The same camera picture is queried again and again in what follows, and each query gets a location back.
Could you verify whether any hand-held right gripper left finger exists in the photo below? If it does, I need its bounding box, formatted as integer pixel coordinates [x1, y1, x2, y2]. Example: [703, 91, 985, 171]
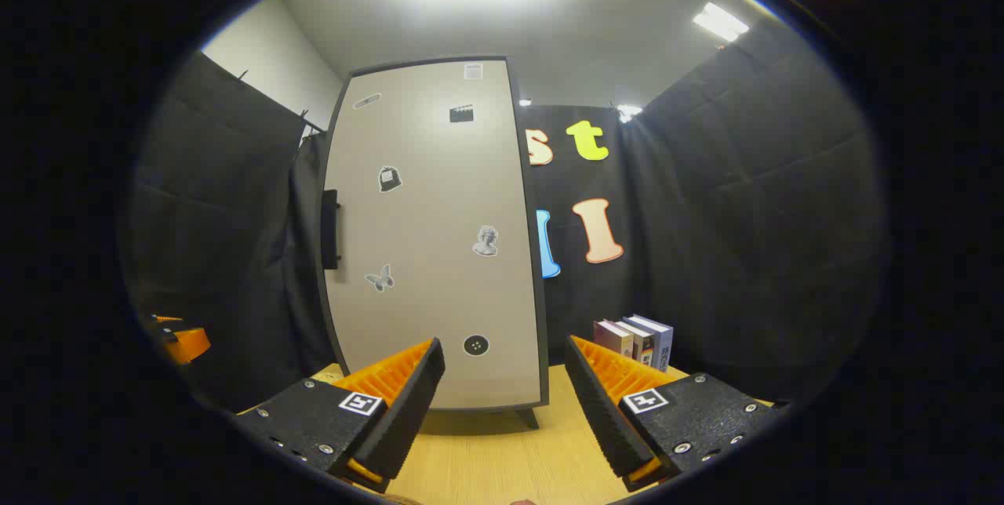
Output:
[235, 336, 446, 494]

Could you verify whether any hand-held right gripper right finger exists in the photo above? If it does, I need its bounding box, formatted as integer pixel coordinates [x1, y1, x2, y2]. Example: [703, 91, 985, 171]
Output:
[565, 335, 789, 492]

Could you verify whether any dark grey cabinet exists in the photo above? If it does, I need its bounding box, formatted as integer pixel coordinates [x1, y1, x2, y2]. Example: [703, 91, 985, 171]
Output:
[316, 55, 551, 429]

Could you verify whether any black cabinet door handle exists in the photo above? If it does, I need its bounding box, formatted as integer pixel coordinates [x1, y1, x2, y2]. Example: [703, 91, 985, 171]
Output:
[320, 189, 342, 271]

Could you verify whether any white spine book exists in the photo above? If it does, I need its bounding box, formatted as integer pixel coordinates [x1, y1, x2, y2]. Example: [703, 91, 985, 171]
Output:
[616, 318, 656, 369]

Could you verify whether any pale blue book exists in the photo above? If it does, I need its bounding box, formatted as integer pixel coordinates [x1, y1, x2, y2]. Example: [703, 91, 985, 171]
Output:
[625, 314, 675, 374]

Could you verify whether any black backdrop cloth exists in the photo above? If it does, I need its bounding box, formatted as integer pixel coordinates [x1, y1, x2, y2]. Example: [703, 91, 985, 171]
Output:
[125, 15, 887, 412]

